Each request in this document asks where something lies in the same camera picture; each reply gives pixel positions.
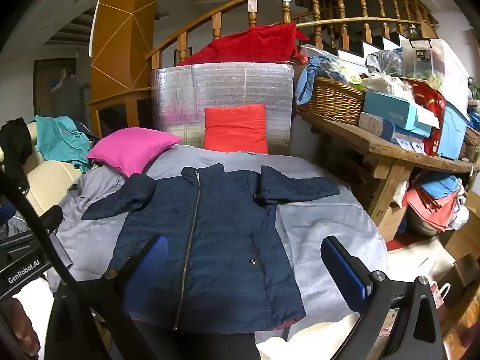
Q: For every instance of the navy blue padded jacket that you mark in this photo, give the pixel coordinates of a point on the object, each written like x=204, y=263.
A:
x=225, y=240

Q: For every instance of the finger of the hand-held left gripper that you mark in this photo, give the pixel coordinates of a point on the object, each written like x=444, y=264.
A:
x=50, y=216

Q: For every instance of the light blue cardboard box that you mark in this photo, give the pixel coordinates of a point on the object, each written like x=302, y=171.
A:
x=390, y=110

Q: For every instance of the person's black clothing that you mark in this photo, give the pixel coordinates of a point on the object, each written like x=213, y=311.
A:
x=236, y=347

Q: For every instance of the wooden bench table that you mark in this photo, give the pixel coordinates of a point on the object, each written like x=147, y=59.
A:
x=382, y=150

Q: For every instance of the orange wooden column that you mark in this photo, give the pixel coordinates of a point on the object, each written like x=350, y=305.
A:
x=123, y=45

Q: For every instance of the wooden stair railing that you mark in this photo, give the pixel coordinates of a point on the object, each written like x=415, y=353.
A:
x=317, y=7

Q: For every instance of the grey bed sheet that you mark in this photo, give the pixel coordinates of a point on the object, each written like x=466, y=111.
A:
x=322, y=217

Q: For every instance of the pink pillow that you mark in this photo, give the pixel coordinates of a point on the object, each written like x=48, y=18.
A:
x=131, y=150

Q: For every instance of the red blanket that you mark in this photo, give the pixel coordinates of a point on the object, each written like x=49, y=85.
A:
x=247, y=45

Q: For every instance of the large cardboard box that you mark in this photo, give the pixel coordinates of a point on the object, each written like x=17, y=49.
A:
x=465, y=243

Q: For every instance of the person's left hand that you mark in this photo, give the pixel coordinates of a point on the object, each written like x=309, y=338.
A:
x=17, y=326

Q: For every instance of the white card packets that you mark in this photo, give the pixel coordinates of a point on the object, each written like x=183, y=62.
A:
x=410, y=145

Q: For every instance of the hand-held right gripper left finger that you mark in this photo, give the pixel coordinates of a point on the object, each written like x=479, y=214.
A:
x=155, y=262

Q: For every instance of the grey plastic bag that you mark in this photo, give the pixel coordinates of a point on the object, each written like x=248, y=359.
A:
x=386, y=62

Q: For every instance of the salmon folded cloth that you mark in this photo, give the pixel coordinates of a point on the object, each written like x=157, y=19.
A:
x=427, y=210

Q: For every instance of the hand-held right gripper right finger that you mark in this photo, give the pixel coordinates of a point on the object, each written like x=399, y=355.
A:
x=343, y=270

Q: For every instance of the white gift bag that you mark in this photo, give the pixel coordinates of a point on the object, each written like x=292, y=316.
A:
x=438, y=294

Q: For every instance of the white plastic bag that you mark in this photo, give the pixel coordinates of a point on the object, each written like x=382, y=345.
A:
x=386, y=82

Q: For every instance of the teal garment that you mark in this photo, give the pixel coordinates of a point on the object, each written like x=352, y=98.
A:
x=60, y=138

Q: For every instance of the black garment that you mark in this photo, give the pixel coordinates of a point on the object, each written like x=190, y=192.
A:
x=15, y=146

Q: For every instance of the red-orange pillow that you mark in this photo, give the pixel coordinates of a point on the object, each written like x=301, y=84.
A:
x=236, y=127

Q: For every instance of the grey appliance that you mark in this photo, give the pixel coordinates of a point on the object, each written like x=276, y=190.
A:
x=67, y=101

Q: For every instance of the cream seat cushion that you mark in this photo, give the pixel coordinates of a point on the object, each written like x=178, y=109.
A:
x=420, y=262

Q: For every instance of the clear plastic storage box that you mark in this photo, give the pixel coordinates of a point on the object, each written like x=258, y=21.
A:
x=446, y=67

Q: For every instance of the blue folded cloth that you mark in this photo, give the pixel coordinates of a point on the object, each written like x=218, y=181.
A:
x=438, y=185

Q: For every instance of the wicker basket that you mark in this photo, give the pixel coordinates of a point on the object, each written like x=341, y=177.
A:
x=330, y=101

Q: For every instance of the red gift bag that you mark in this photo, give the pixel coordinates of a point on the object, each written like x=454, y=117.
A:
x=431, y=101

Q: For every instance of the wooden cabinet with glass doors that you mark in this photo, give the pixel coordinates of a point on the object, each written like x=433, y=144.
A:
x=112, y=98

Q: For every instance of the white and blue tissue box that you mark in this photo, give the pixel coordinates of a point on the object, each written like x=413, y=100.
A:
x=375, y=123

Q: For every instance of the blue plastic bin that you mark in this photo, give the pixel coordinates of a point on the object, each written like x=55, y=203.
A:
x=453, y=135

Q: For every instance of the small cardboard box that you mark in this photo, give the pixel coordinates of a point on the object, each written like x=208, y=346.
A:
x=393, y=221

